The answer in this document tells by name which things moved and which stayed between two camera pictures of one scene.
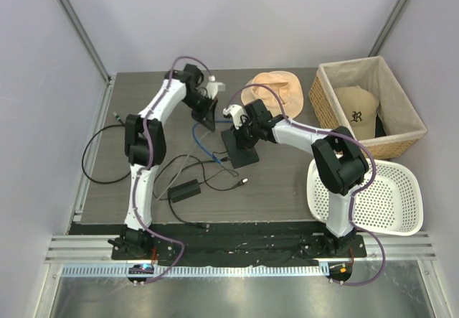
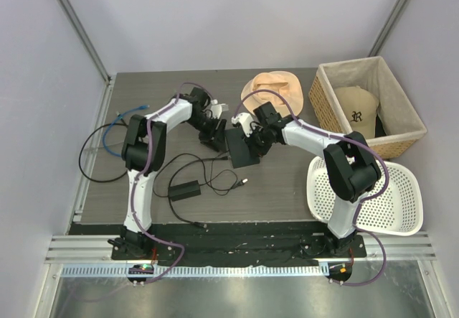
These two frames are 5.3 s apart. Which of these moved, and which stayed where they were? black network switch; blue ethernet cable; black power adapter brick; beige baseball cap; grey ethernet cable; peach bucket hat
Moved: grey ethernet cable; blue ethernet cable
Stayed: beige baseball cap; peach bucket hat; black power adapter brick; black network switch
